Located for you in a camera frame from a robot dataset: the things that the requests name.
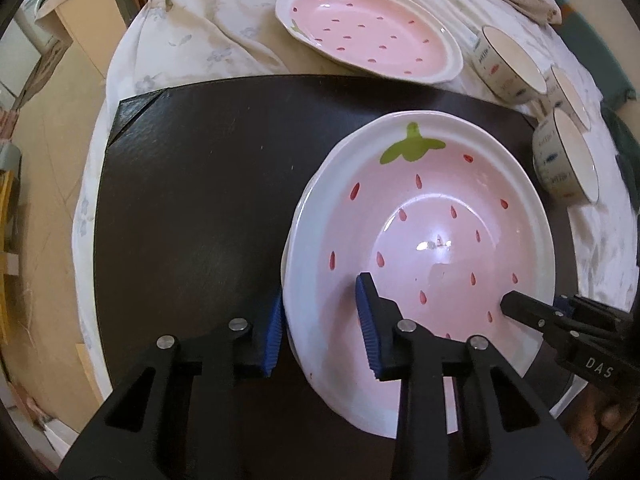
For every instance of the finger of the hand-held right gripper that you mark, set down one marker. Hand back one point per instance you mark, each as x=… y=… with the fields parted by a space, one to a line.
x=530 y=310

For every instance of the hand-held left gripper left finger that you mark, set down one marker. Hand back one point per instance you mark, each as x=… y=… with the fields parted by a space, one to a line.
x=272 y=330

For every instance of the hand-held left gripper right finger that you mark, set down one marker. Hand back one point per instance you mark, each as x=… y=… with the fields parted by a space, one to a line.
x=367 y=320

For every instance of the pink strawberry plate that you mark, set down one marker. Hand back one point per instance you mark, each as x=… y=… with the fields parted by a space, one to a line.
x=285 y=260
x=370 y=25
x=440 y=200

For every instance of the white bowl blue print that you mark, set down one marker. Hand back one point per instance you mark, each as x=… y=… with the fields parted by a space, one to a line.
x=567 y=90
x=500 y=70
x=555 y=160

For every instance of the person's right hand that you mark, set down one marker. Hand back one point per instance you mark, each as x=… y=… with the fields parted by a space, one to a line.
x=585 y=425

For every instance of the dark brown leather mat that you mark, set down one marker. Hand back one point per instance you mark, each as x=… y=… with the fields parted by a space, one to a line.
x=200 y=185

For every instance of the dark green cloth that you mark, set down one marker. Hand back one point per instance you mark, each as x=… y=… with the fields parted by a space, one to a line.
x=622 y=150

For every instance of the teal cushion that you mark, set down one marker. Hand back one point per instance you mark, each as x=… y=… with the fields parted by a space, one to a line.
x=600 y=60

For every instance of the cream printed blanket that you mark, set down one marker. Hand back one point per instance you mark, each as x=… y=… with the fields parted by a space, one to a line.
x=225 y=25

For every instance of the beige wooden cabinet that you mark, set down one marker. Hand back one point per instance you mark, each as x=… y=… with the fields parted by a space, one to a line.
x=85 y=25

